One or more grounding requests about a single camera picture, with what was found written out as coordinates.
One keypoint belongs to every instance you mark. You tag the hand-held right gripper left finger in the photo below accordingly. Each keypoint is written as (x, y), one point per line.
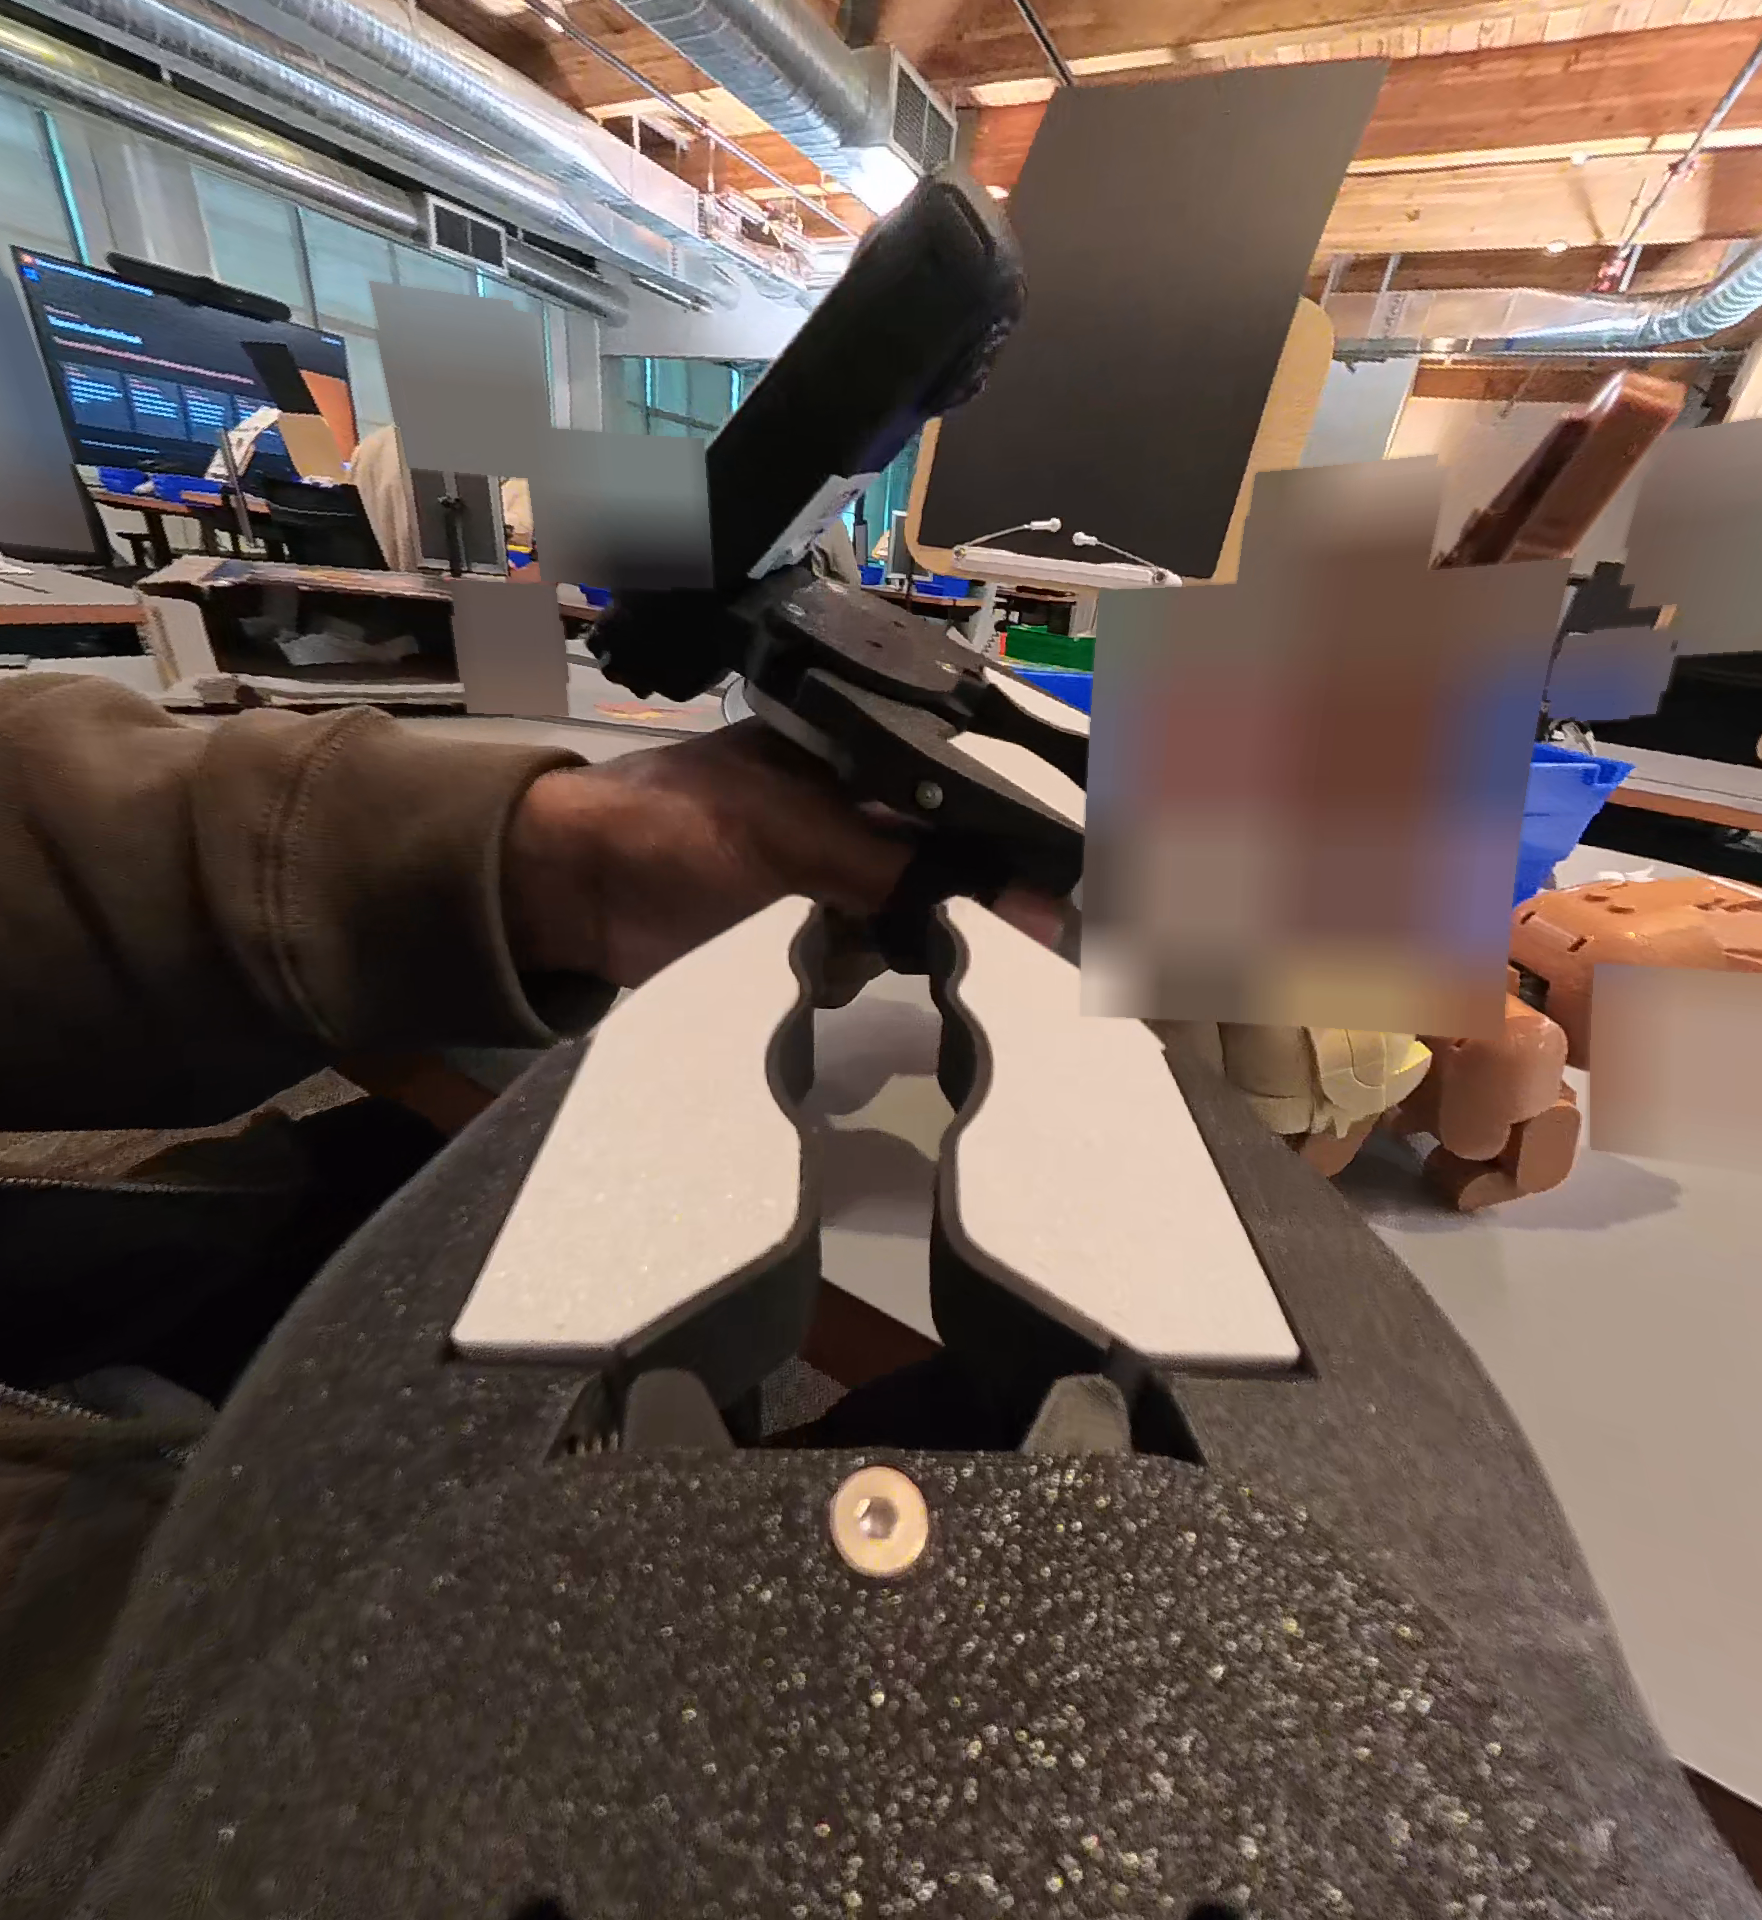
(642, 1169)

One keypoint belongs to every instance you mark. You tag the grey desk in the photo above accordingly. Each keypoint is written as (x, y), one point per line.
(1572, 1424)

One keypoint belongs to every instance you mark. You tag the open cardboard box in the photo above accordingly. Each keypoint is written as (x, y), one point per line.
(312, 630)

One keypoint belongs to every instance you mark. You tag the blue plastic bin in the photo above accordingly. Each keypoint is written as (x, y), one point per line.
(1563, 816)

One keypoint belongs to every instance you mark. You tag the black board book stand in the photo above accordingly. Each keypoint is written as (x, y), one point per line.
(1152, 300)

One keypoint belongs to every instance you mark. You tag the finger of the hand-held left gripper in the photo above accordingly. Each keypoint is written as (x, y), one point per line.
(1031, 777)
(1049, 701)

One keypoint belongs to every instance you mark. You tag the large computer monitor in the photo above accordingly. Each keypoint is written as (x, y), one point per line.
(175, 376)

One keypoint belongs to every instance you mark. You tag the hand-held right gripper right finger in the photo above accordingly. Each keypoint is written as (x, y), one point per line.
(1105, 1184)

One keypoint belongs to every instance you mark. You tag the long wooden table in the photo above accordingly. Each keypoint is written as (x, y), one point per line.
(1706, 782)

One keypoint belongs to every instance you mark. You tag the person's left hand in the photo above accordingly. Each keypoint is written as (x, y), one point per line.
(703, 856)

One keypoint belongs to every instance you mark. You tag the brown brick toy body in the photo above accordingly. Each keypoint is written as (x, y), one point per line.
(1645, 938)

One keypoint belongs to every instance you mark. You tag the green plastic bin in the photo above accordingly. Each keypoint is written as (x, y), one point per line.
(1047, 646)

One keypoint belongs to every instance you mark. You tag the silver ventilation duct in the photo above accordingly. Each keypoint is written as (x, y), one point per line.
(446, 89)
(1692, 300)

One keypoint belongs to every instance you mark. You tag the person's left forearm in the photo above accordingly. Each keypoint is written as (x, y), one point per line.
(220, 869)

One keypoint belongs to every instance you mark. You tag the black office chair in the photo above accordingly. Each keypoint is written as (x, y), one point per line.
(320, 524)

